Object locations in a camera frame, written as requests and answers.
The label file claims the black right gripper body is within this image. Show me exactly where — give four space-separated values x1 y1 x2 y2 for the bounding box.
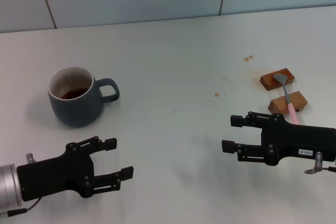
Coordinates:
260 113 336 167

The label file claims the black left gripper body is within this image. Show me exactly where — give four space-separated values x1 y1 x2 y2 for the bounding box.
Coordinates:
16 142 95 202

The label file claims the pink handled metal spoon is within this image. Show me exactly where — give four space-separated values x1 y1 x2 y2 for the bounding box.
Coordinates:
272 73 301 125

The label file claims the dark grey ceramic mug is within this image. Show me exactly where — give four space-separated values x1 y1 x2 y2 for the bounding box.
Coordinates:
47 66 121 128

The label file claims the light arched wooden block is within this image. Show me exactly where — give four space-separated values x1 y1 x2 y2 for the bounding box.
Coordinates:
267 90 308 116

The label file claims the dark flat wooden block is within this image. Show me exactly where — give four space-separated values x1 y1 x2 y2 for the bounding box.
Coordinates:
259 67 295 92

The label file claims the right gripper cable with plug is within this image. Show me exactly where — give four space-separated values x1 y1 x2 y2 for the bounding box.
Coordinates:
304 152 336 175

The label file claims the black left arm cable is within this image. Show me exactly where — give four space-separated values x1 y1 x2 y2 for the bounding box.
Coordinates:
0 197 40 217

